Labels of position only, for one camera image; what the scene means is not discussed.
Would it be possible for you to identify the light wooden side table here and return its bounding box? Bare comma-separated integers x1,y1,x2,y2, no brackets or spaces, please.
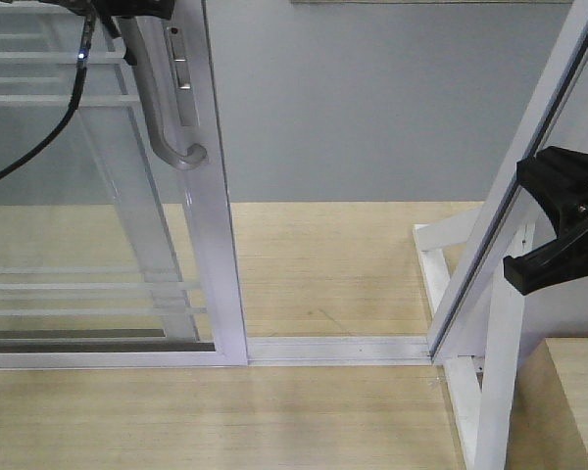
516,338,588,469

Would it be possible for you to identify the grey metal door handle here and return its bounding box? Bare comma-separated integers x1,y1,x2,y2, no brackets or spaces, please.
118,17,207,170

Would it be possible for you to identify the black cable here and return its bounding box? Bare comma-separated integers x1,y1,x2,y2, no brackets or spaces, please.
0,9,99,193

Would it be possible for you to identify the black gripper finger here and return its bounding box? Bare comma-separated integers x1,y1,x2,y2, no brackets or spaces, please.
515,146,588,235
503,237,588,295

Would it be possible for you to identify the white fixed door frame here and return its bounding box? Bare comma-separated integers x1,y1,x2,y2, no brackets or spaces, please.
248,1,588,366

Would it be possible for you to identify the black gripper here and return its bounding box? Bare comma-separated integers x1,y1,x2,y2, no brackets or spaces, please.
53,0,176,20

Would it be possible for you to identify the white wooden support bracket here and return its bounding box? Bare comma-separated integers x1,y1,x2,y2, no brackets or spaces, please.
413,220,534,469

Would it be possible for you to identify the silver door lock plate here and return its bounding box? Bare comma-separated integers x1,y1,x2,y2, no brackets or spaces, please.
165,25,199,127

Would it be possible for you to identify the white framed transparent sliding door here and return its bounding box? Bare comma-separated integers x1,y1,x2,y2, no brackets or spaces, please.
0,1,248,369

